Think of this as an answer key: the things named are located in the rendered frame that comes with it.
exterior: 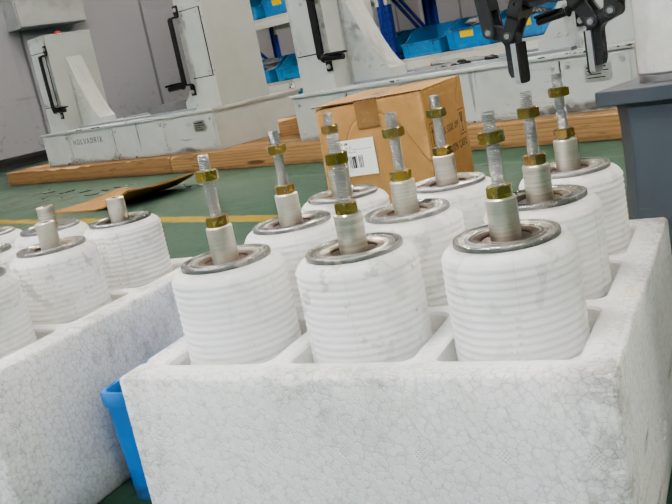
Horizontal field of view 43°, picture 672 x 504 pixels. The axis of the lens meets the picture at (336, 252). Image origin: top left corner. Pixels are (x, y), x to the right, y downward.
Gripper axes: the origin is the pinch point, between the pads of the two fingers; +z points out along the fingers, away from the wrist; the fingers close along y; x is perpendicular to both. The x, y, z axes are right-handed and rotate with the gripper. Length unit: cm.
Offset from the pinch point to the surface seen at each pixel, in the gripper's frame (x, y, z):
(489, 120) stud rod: -23.8, 3.7, 1.3
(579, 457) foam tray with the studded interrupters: -30.5, 9.5, 22.3
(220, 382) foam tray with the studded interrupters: -34.6, -16.3, 17.2
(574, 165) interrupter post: -0.7, 0.7, 9.5
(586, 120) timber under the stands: 173, -58, 31
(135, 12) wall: 485, -560, -66
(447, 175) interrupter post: -3.0, -11.4, 9.0
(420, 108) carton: 70, -54, 10
